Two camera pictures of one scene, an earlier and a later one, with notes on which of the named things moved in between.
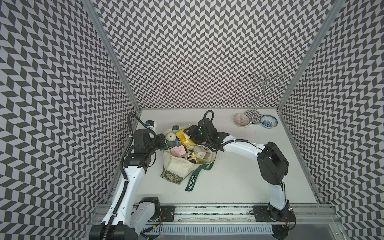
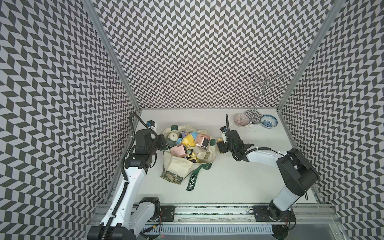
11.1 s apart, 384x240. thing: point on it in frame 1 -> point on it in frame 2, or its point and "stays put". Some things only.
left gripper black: (160, 137) stays put
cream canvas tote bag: (176, 169) stays put
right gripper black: (191, 133) -> (220, 145)
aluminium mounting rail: (308, 214) stays put
